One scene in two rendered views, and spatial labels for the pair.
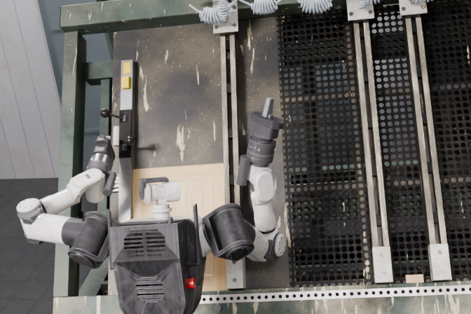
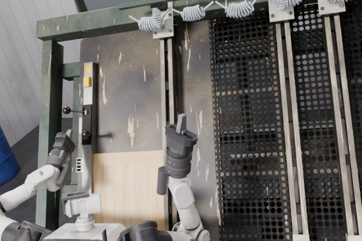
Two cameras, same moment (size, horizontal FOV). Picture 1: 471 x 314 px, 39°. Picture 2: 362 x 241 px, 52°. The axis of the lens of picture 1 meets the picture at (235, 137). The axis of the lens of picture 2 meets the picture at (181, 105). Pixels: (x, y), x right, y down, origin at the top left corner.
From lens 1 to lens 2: 1.03 m
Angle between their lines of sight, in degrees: 9
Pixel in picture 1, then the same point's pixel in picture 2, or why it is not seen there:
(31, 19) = not seen: hidden behind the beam
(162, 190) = (82, 205)
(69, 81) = (45, 81)
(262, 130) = (176, 145)
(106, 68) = (76, 68)
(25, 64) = (73, 47)
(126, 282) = not seen: outside the picture
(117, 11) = (78, 22)
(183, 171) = (132, 156)
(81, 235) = not seen: outside the picture
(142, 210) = (101, 188)
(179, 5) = (125, 15)
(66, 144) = (43, 133)
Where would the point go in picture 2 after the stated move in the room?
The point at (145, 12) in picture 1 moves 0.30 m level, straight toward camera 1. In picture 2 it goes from (99, 22) to (88, 37)
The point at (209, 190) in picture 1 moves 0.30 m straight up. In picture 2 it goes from (153, 174) to (136, 117)
